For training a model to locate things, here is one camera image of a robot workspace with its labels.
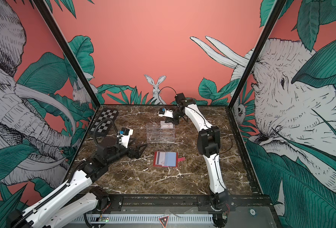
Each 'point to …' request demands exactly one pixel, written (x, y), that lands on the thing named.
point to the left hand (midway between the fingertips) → (142, 140)
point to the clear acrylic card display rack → (155, 134)
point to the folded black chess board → (104, 122)
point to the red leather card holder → (166, 159)
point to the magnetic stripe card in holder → (160, 158)
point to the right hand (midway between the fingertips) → (166, 117)
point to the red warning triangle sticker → (164, 221)
